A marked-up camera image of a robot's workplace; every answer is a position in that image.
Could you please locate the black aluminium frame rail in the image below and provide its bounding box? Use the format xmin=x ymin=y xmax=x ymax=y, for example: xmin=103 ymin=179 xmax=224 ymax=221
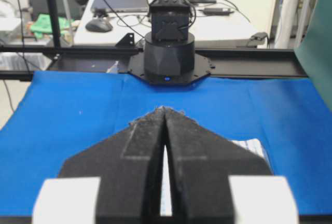
xmin=1 ymin=45 xmax=307 ymax=85

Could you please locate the green backdrop cloth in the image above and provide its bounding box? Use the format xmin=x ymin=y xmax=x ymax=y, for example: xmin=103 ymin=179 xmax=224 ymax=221
xmin=295 ymin=0 xmax=331 ymax=109

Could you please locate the black power adapter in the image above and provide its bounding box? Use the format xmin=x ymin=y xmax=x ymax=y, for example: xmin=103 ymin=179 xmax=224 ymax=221
xmin=202 ymin=8 xmax=234 ymax=16

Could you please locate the green cloth on desk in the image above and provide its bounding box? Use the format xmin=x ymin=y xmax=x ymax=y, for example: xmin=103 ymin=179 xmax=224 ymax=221
xmin=30 ymin=13 xmax=70 ymax=39

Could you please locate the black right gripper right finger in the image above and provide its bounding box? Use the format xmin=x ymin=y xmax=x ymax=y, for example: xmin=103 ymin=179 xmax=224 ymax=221
xmin=165 ymin=108 xmax=272 ymax=223

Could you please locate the blue table cloth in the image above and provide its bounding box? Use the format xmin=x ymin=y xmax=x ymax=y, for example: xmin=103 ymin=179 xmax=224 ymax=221
xmin=1 ymin=71 xmax=331 ymax=216

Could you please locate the black vertical pole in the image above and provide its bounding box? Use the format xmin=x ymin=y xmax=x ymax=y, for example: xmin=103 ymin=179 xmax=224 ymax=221
xmin=47 ymin=0 xmax=61 ymax=48

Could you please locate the blue white striped towel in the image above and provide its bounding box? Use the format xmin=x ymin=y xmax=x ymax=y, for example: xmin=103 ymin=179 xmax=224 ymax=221
xmin=231 ymin=138 xmax=271 ymax=167

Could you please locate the black computer mouse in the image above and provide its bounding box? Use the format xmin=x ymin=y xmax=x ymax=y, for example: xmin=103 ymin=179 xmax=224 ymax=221
xmin=85 ymin=18 xmax=113 ymax=33

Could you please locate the white desk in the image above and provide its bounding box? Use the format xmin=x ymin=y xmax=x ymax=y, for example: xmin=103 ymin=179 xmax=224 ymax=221
xmin=74 ymin=0 xmax=266 ymax=48

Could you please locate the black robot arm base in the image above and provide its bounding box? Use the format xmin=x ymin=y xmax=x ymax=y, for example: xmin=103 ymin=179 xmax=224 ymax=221
xmin=128 ymin=0 xmax=213 ymax=85

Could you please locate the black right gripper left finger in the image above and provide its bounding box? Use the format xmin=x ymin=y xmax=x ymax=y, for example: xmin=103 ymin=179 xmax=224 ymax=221
xmin=58 ymin=107 xmax=164 ymax=223

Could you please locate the grey laptop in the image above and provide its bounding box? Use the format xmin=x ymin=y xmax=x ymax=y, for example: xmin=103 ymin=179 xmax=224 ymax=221
xmin=91 ymin=0 xmax=148 ymax=12

